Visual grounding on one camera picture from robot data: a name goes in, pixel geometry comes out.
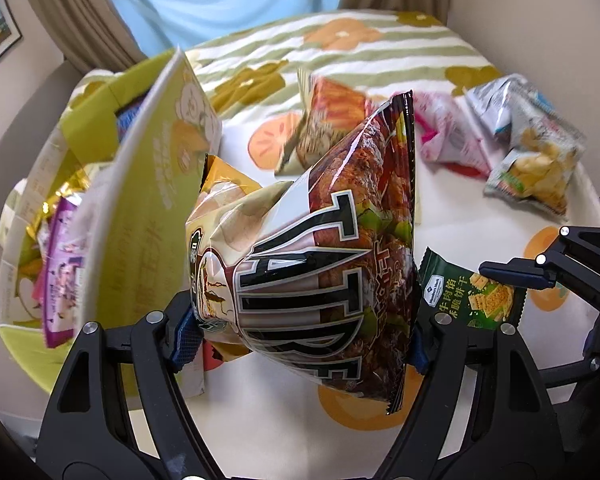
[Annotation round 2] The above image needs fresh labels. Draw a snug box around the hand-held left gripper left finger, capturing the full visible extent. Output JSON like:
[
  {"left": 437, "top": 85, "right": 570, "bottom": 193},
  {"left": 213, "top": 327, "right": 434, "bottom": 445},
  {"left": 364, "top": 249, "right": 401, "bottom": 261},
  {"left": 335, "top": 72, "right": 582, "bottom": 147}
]
[{"left": 35, "top": 290, "right": 231, "bottom": 480}]

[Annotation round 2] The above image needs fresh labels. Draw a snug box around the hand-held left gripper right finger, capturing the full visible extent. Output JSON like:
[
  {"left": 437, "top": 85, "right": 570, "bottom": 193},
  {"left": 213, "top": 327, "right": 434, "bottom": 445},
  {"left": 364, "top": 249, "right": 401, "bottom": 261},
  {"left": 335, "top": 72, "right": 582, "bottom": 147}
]
[{"left": 375, "top": 310, "right": 568, "bottom": 480}]

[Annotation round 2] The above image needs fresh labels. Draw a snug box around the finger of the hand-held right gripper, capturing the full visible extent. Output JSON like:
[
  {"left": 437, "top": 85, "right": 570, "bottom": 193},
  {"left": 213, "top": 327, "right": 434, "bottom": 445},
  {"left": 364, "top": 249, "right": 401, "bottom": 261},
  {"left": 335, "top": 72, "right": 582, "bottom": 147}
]
[
  {"left": 577, "top": 305, "right": 600, "bottom": 382},
  {"left": 480, "top": 226, "right": 600, "bottom": 307}
]

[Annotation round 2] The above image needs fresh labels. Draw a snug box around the green cracker packet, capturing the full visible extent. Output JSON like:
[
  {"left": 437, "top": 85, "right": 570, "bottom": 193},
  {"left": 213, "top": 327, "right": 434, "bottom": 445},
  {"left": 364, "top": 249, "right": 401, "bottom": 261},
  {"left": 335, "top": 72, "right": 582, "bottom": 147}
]
[{"left": 416, "top": 247, "right": 527, "bottom": 332}]

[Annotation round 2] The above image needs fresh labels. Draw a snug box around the large brown snack bag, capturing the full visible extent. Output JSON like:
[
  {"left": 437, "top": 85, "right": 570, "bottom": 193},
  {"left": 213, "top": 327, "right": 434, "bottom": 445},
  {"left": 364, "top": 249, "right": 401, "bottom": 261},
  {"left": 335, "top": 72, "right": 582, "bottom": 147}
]
[{"left": 187, "top": 91, "right": 424, "bottom": 416}]

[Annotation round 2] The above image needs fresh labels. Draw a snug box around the magenta snack packet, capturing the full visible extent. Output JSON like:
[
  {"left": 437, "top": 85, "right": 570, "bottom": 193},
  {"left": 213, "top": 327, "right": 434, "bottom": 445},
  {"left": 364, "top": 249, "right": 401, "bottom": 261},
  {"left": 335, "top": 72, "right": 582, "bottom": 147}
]
[{"left": 40, "top": 197, "right": 90, "bottom": 349}]

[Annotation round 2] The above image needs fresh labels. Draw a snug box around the green cardboard box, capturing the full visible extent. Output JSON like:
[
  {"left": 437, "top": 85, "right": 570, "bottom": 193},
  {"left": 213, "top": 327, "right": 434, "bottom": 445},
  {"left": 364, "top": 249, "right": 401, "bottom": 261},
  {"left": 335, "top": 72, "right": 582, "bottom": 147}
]
[{"left": 0, "top": 47, "right": 224, "bottom": 402}]

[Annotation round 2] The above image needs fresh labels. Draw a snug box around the gold snack packet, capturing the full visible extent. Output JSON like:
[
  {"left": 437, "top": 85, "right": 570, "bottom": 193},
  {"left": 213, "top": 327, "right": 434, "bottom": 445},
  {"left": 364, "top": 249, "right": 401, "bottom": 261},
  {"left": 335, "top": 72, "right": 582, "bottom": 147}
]
[{"left": 24, "top": 169, "right": 90, "bottom": 235}]

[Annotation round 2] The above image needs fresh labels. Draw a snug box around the orange print tablecloth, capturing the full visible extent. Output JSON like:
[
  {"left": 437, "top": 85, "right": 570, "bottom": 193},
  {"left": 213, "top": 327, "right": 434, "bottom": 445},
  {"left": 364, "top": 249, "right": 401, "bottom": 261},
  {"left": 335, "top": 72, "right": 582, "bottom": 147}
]
[{"left": 200, "top": 105, "right": 600, "bottom": 432}]

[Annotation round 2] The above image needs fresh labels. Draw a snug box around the yellow potato chips packet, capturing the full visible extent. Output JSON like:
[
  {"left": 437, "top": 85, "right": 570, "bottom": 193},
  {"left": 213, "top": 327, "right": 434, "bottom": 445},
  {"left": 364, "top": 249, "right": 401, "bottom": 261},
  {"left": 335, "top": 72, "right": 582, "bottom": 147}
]
[{"left": 484, "top": 110, "right": 587, "bottom": 219}]

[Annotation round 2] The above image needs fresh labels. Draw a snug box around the pale pink snack packet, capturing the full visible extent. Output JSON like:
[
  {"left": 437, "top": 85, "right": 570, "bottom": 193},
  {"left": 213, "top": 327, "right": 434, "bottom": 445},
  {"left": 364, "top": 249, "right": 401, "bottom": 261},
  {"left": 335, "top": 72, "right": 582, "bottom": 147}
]
[{"left": 414, "top": 94, "right": 492, "bottom": 177}]

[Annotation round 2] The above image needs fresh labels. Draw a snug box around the white blue snack packet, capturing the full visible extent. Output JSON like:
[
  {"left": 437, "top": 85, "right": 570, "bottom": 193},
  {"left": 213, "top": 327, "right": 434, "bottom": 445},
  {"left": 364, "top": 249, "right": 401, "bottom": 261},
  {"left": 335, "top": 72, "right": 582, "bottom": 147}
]
[
  {"left": 505, "top": 81, "right": 562, "bottom": 132},
  {"left": 464, "top": 74, "right": 531, "bottom": 137}
]

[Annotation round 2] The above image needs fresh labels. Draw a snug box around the yellow snack bag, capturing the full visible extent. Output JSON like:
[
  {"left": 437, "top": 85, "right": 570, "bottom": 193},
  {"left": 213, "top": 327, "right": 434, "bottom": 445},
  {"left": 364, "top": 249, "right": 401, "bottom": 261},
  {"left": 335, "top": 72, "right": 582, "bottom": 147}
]
[{"left": 200, "top": 154, "right": 266, "bottom": 206}]

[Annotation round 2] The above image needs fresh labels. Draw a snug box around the orange snack bag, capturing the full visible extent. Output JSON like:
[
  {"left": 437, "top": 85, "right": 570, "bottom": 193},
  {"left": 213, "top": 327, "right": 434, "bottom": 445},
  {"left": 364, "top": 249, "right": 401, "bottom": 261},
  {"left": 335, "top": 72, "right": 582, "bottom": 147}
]
[{"left": 274, "top": 71, "right": 373, "bottom": 177}]

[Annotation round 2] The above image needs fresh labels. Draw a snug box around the floral striped blanket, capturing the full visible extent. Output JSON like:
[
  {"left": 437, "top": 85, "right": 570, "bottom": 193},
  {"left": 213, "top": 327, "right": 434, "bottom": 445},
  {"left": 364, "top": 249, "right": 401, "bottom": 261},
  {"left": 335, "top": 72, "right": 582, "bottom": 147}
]
[{"left": 67, "top": 9, "right": 504, "bottom": 117}]

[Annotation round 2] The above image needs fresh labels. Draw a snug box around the grey headboard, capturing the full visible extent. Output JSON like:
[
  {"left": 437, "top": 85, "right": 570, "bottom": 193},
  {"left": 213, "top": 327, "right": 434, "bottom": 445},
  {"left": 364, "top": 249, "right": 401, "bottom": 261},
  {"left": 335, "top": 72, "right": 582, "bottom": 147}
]
[{"left": 0, "top": 60, "right": 83, "bottom": 241}]

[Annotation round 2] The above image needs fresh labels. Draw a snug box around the light blue cloth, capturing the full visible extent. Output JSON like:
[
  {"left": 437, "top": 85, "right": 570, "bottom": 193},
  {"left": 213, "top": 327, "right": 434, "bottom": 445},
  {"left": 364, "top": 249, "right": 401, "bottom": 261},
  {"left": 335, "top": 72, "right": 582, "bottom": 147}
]
[{"left": 99, "top": 0, "right": 349, "bottom": 59}]

